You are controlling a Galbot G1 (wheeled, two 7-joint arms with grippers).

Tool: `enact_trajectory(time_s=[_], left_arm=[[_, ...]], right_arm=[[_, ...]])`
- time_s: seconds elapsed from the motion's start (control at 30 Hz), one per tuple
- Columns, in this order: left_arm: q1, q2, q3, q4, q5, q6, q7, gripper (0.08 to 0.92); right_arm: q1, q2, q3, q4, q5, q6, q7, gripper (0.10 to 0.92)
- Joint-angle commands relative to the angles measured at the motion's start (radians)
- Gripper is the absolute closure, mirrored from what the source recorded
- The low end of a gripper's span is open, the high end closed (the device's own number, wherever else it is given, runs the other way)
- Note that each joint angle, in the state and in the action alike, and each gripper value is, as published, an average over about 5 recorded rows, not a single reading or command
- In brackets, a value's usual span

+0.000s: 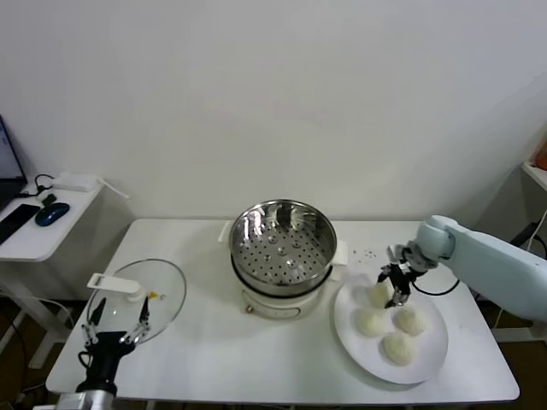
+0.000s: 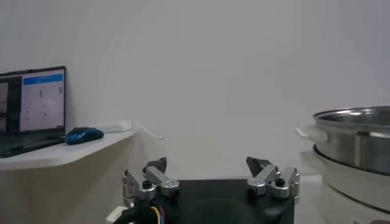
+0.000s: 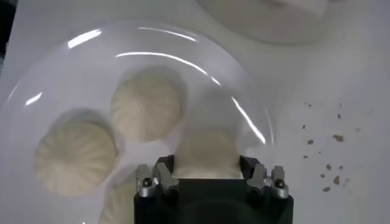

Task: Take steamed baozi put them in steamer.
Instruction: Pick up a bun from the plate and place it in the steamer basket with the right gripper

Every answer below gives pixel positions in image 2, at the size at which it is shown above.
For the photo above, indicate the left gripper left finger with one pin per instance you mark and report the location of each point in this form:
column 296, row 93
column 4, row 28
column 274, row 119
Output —
column 163, row 182

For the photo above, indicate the white power adapter box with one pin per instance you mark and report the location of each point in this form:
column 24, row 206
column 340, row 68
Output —
column 115, row 127

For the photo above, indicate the stainless steel steamer basket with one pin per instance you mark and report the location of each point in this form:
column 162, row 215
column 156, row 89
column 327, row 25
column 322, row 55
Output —
column 350, row 146

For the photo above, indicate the blue computer mouse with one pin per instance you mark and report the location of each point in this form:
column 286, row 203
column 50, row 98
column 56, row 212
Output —
column 83, row 136

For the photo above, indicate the white side table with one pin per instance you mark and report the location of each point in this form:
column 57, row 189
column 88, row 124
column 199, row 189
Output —
column 61, row 153

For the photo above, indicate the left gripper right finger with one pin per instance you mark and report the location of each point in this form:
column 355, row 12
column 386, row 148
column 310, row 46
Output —
column 265, row 178

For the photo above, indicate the black laptop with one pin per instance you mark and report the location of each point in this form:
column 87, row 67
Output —
column 42, row 103

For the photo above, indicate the stainless steel steamer pot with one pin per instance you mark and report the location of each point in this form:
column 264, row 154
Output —
column 350, row 201

